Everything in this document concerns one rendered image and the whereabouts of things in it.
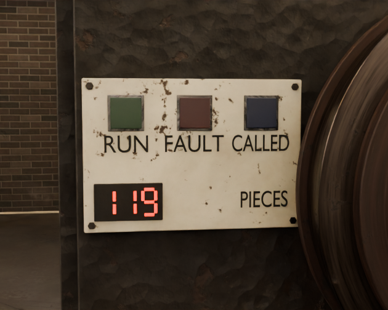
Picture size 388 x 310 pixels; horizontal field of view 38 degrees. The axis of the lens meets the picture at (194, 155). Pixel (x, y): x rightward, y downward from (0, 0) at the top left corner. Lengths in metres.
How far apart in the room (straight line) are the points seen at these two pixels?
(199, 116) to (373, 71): 0.20
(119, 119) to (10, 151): 6.11
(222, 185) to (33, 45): 6.11
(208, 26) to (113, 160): 0.20
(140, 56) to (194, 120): 0.10
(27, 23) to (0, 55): 0.46
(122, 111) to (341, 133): 0.25
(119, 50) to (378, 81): 0.30
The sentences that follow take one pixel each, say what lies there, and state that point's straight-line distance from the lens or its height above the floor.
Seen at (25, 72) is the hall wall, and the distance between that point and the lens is 6.72.
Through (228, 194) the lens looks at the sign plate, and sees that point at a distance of 0.68.
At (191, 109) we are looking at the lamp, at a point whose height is 1.20.
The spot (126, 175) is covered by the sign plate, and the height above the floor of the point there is 1.13.
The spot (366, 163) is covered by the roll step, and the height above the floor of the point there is 1.15.
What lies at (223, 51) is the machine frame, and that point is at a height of 1.27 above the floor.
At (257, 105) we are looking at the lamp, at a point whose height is 1.21.
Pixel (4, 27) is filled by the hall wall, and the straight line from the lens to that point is 6.80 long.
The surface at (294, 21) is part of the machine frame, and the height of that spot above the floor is 1.31.
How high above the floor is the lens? 1.21
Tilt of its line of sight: 5 degrees down
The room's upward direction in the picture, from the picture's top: straight up
